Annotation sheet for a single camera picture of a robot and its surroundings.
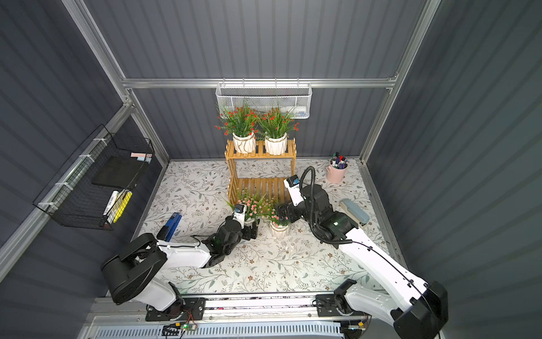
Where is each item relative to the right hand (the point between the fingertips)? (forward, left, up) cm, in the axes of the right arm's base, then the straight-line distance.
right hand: (289, 199), depth 74 cm
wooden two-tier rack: (+24, +26, -23) cm, 43 cm away
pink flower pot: (+1, +13, -6) cm, 15 cm away
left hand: (+1, +16, -16) cm, 22 cm away
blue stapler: (-2, +52, -22) cm, 57 cm away
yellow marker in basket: (-5, +56, +3) cm, 56 cm away
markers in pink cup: (+30, -26, -12) cm, 41 cm away
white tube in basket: (-3, +60, +4) cm, 60 cm away
